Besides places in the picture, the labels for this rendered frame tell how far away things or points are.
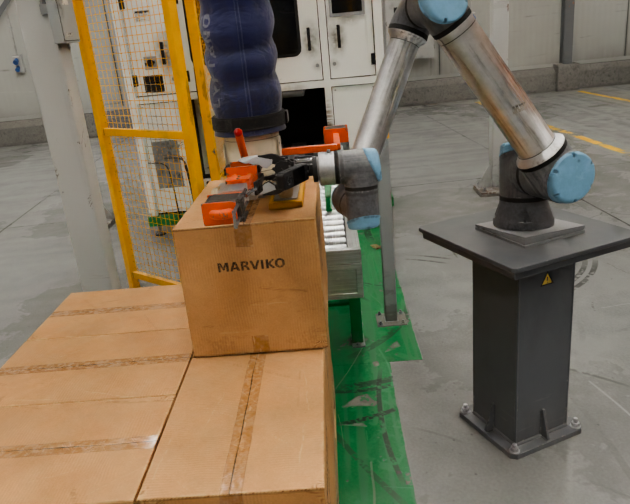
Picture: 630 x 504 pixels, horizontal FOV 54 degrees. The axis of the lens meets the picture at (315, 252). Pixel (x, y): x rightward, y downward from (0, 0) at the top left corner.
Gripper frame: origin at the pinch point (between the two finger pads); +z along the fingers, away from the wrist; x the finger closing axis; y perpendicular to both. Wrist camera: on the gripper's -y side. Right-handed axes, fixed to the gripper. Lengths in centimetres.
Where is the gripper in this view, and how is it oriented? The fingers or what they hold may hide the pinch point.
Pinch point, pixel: (243, 177)
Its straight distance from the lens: 170.0
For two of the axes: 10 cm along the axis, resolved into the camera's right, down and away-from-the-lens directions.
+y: 0.1, -3.4, 9.4
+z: -10.0, 0.8, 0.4
